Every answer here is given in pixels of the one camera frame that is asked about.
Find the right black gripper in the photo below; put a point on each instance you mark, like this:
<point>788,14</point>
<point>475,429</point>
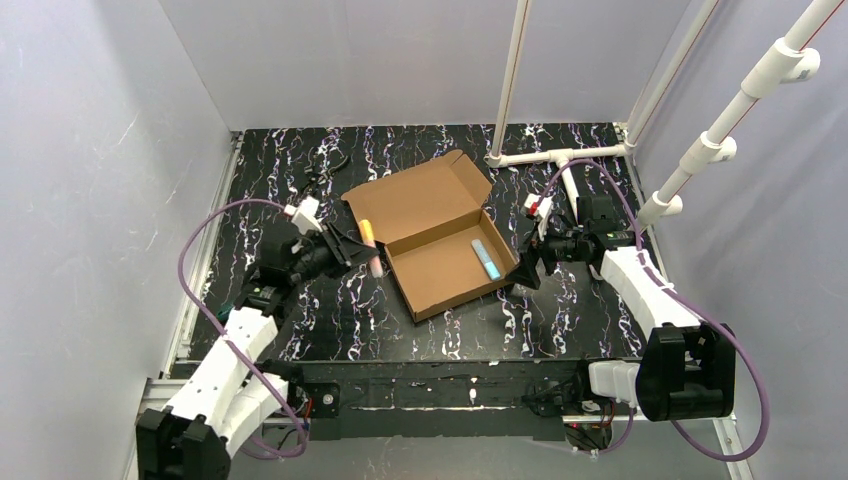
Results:
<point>539,253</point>

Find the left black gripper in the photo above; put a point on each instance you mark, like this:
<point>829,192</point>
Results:
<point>340,245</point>

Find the orange pink marker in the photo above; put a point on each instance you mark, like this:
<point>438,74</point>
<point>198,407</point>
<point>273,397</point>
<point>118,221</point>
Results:
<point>368,238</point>

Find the light blue marker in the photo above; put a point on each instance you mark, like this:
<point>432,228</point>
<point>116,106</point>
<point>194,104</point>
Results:
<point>486,261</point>

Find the brown cardboard box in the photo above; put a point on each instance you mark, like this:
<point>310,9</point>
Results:
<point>426,217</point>

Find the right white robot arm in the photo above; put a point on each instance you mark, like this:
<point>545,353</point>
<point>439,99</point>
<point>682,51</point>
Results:
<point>687,369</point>

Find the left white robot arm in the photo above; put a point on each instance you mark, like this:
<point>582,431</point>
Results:
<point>198,431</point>

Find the black pliers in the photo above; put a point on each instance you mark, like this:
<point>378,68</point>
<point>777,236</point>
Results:
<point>319,174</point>

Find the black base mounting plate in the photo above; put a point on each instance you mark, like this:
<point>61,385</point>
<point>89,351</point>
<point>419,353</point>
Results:
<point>467,398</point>

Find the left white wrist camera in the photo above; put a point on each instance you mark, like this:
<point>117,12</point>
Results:
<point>303,216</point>

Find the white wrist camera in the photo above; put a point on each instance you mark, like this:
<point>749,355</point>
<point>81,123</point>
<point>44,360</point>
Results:
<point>303,216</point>
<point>538,209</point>

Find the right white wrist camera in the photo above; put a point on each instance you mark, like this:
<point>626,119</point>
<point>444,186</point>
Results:
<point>538,209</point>

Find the green handle screwdriver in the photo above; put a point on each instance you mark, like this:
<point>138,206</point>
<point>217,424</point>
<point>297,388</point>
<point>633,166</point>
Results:
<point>224,313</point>

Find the white PVC pipe frame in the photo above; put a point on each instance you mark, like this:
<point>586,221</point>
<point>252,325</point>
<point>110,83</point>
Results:
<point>789,59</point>

